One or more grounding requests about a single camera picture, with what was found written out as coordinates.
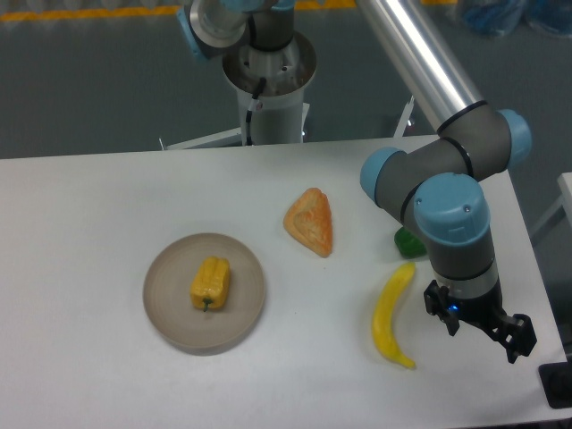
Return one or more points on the white furniture edge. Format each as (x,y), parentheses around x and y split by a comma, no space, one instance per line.
(559,210)

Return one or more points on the white frame strut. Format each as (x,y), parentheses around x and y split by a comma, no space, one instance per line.
(405,121)

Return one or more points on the blue plastic bag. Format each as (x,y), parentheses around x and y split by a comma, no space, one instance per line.
(500,18)

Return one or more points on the black device at table edge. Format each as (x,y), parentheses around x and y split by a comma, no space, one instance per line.
(556,382)

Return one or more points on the green bell pepper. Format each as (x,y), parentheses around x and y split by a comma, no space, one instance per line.
(408,244)

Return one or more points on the yellow banana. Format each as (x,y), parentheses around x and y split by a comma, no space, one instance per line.
(381,323)

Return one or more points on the yellow bell pepper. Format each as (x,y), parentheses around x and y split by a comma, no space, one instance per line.
(210,286)

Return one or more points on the beige round plate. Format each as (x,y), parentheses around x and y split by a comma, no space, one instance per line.
(201,329)

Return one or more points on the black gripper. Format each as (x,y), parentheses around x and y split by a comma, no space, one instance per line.
(514,333)

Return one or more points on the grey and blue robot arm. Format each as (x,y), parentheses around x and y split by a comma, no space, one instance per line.
(435,191)

